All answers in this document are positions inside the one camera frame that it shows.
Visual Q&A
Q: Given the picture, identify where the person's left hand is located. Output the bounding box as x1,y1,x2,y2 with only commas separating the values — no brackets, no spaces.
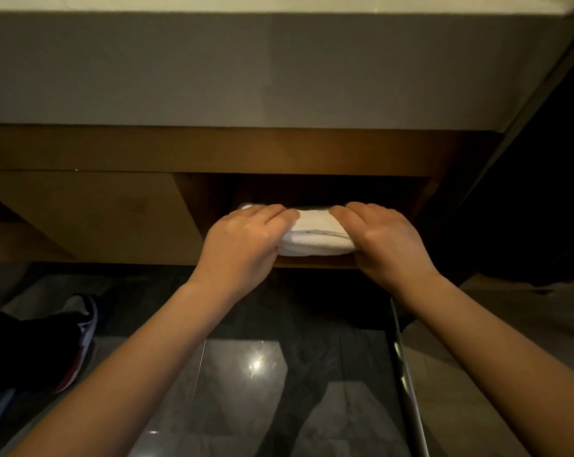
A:
187,203,301,305

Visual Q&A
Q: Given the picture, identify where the person's right hand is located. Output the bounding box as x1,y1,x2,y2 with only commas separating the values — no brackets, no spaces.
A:
328,201,442,296

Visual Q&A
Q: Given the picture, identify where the white towel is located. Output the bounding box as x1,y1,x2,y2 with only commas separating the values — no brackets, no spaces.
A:
239,202,359,258

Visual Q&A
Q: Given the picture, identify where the person's right forearm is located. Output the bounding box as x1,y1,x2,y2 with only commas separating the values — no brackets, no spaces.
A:
394,273,574,457

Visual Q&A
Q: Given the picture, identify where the person's left forearm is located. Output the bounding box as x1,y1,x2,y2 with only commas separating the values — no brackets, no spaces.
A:
3,279,243,457

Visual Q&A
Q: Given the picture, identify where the black partition frame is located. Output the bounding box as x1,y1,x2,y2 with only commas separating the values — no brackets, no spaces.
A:
425,23,574,286

